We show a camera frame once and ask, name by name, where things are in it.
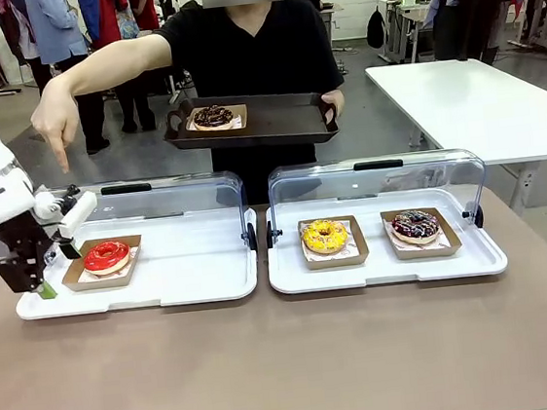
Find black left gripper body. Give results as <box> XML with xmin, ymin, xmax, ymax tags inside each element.
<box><xmin>0</xmin><ymin>206</ymin><xmax>76</xmax><ymax>296</ymax></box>

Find chocolate drizzled donut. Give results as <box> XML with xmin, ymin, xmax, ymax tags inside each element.
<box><xmin>191</xmin><ymin>102</ymin><xmax>237</xmax><ymax>134</ymax></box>

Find dark brown serving tray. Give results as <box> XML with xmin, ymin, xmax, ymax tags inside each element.
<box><xmin>159</xmin><ymin>83</ymin><xmax>342</xmax><ymax>160</ymax></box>

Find person's right forearm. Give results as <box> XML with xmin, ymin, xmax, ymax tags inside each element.
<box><xmin>60</xmin><ymin>31</ymin><xmax>179</xmax><ymax>98</ymax></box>

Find red glazed donut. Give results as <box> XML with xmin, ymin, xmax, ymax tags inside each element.
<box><xmin>80</xmin><ymin>238</ymin><xmax>133</xmax><ymax>279</ymax></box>

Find yellow sprinkled donut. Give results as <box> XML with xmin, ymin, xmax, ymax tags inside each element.
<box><xmin>300</xmin><ymin>216</ymin><xmax>351</xmax><ymax>257</ymax></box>

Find person in black shirt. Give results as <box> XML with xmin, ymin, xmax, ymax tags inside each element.
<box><xmin>17</xmin><ymin>0</ymin><xmax>356</xmax><ymax>226</ymax></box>

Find chocolate rainbow sprinkle donut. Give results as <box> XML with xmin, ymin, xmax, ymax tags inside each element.
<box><xmin>389</xmin><ymin>206</ymin><xmax>442</xmax><ymax>248</ymax></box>

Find person's right hand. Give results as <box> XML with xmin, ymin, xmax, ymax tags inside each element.
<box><xmin>26</xmin><ymin>77</ymin><xmax>86</xmax><ymax>178</ymax></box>

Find person's left hand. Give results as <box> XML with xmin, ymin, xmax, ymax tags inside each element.
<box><xmin>319</xmin><ymin>88</ymin><xmax>347</xmax><ymax>119</ymax></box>

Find white display tray base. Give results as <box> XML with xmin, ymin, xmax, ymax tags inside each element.
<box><xmin>261</xmin><ymin>179</ymin><xmax>511</xmax><ymax>298</ymax></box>
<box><xmin>7</xmin><ymin>202</ymin><xmax>264</xmax><ymax>324</ymax></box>

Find clear plastic display lid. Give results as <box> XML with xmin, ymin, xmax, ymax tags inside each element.
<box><xmin>44</xmin><ymin>168</ymin><xmax>251</xmax><ymax>268</ymax></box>
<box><xmin>266</xmin><ymin>145</ymin><xmax>492</xmax><ymax>245</ymax></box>

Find black lid hinge knob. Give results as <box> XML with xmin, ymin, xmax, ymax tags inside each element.
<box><xmin>466</xmin><ymin>200</ymin><xmax>486</xmax><ymax>230</ymax></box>
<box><xmin>239</xmin><ymin>221</ymin><xmax>259</xmax><ymax>253</ymax></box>
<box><xmin>264</xmin><ymin>219</ymin><xmax>284</xmax><ymax>249</ymax></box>

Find bystander in blue shirt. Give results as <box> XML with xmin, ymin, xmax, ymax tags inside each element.
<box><xmin>24</xmin><ymin>0</ymin><xmax>112</xmax><ymax>160</ymax></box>

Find bystander in red top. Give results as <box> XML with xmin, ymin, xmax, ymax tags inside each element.
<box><xmin>83</xmin><ymin>0</ymin><xmax>171</xmax><ymax>137</ymax></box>

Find black backpack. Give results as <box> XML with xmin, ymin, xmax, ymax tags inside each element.
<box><xmin>363</xmin><ymin>6</ymin><xmax>388</xmax><ymax>50</ymax></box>

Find white background workbench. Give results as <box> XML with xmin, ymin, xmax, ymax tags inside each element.
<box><xmin>374</xmin><ymin>0</ymin><xmax>440</xmax><ymax>67</ymax></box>

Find large white table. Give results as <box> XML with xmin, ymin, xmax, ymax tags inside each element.
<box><xmin>364</xmin><ymin>47</ymin><xmax>547</xmax><ymax>232</ymax></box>

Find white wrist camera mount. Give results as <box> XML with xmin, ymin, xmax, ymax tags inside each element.
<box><xmin>31</xmin><ymin>182</ymin><xmax>101</xmax><ymax>241</ymax></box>

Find black lid handle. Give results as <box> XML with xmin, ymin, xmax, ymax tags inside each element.
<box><xmin>99</xmin><ymin>182</ymin><xmax>153</xmax><ymax>198</ymax></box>
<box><xmin>352</xmin><ymin>157</ymin><xmax>405</xmax><ymax>173</ymax></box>

